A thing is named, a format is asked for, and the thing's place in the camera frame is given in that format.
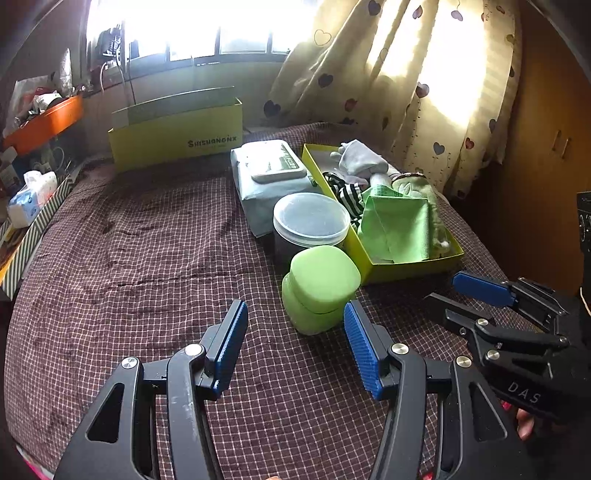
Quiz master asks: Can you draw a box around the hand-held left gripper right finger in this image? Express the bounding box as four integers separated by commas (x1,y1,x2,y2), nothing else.
343,299,539,480

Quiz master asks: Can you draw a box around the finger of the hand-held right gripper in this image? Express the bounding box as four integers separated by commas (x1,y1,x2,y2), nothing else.
451,271,571,324
423,292,571,378

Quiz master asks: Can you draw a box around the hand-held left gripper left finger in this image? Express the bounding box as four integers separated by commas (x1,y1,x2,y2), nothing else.
53,299,250,480

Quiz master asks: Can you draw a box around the shallow lime cardboard tray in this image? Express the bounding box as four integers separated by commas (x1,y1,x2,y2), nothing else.
301,143,465,286

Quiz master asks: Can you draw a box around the light green cloth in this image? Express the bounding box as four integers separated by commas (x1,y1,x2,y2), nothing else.
358,185,432,265

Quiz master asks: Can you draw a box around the black white striped sock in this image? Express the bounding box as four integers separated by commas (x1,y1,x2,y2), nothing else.
322,172,370,227

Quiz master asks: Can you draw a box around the person's right hand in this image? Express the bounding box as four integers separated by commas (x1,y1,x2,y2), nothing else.
501,401,539,441

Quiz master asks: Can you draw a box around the green square plastic container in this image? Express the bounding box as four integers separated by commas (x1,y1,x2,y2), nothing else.
281,246,362,336

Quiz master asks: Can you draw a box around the maroon checked blanket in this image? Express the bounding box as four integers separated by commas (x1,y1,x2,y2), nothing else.
4,121,555,480

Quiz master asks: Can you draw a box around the round clear lidded container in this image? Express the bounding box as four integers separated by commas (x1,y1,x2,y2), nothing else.
272,193,351,266

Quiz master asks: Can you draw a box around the wet wipes pack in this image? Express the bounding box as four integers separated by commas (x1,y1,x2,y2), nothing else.
230,138,324,238

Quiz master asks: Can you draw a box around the wooden wardrobe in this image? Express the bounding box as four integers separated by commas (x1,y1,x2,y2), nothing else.
496,0,591,296

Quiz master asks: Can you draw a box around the lime cardboard box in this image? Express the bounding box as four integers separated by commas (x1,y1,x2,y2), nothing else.
107,97,244,175

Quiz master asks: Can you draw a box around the green white striped box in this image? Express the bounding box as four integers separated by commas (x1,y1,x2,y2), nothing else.
0,161,88,301

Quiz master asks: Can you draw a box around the colourful printed bedsheet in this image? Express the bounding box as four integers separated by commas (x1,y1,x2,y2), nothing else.
16,443,54,480

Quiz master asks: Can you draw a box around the cream heart print curtain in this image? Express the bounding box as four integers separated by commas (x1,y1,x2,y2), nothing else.
263,0,518,199

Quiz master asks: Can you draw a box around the white blue tissue pack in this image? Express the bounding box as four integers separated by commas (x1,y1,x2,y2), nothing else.
7,170,58,228

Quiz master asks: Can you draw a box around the orange plastic tray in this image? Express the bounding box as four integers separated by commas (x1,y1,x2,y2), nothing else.
2,95,85,155

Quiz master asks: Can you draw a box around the clear plastic bottle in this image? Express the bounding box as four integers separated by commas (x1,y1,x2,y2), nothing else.
58,48,75,90

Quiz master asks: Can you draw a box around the white plastic bag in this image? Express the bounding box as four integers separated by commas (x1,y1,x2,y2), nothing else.
9,76,51,121

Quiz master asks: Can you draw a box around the black device on windowsill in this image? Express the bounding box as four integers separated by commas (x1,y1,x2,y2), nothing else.
99,28,123,58

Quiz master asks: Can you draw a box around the window frame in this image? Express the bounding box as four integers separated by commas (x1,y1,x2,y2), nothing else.
85,0,319,65

